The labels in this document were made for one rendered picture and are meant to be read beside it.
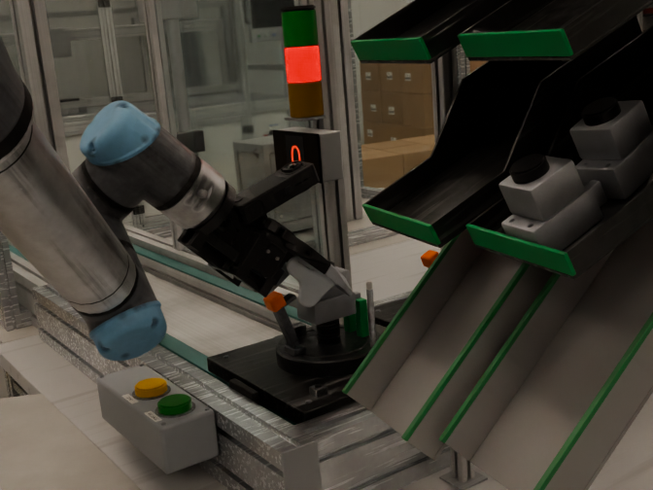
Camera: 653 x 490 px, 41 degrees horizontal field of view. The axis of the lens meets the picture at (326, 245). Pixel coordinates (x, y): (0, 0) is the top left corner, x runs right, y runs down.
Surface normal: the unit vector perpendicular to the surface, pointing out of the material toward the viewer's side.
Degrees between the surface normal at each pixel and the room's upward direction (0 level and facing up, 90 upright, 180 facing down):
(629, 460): 0
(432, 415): 90
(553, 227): 90
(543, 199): 90
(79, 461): 0
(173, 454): 90
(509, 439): 45
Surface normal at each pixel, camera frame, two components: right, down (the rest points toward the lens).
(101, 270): 0.77, 0.50
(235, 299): -0.82, 0.20
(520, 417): -0.70, -0.56
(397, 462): 0.56, 0.15
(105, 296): 0.52, 0.71
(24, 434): -0.08, -0.97
